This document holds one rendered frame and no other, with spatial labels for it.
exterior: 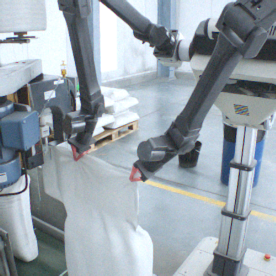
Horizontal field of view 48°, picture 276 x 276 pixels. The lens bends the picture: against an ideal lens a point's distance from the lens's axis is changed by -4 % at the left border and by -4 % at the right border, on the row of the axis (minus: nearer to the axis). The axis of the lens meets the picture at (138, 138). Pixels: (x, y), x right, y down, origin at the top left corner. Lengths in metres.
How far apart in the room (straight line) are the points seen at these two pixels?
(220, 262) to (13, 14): 1.48
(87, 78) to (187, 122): 0.37
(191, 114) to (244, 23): 0.28
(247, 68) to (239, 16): 0.53
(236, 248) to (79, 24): 1.28
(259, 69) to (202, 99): 0.44
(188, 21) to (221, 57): 9.03
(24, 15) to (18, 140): 0.35
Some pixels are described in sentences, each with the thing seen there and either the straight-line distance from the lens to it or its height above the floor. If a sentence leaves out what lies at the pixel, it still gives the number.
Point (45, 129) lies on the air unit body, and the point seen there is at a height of 1.17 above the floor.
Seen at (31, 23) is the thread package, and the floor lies 1.55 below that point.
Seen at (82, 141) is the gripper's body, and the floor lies 1.14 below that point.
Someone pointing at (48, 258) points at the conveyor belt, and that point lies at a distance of 1.84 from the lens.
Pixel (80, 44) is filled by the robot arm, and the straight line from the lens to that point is 1.00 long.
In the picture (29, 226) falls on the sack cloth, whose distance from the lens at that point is 1.80.
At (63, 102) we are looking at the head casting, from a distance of 1.37.
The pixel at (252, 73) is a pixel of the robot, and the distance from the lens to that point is 1.19.
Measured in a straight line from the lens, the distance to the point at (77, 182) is 1.32.
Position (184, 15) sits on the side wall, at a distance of 9.82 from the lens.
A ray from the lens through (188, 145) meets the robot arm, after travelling 0.91.
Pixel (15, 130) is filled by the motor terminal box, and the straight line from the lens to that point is 0.92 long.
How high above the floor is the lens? 1.54
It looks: 19 degrees down
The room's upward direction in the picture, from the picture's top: straight up
